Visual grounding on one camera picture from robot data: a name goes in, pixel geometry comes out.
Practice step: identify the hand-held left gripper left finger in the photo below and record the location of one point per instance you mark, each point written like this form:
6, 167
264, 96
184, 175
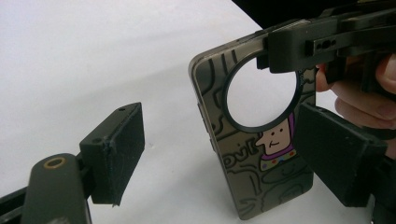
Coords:
118, 149

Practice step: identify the patterned phone case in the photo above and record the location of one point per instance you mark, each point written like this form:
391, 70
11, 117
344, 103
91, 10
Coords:
246, 174

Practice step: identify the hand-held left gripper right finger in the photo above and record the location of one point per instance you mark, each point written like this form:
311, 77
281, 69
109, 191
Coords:
336, 155

